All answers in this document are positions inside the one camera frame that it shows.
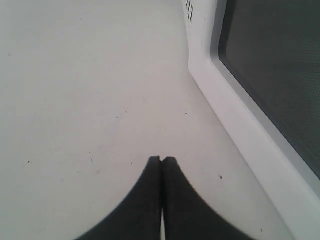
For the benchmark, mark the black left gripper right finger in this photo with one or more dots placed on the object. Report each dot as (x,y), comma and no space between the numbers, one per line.
(186,215)

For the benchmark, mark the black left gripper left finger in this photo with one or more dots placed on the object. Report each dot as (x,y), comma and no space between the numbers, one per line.
(138,216)

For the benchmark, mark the white microwave oven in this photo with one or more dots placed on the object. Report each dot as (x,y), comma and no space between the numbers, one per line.
(272,50)

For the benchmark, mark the white microwave oven body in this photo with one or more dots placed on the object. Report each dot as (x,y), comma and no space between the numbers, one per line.
(197,22)

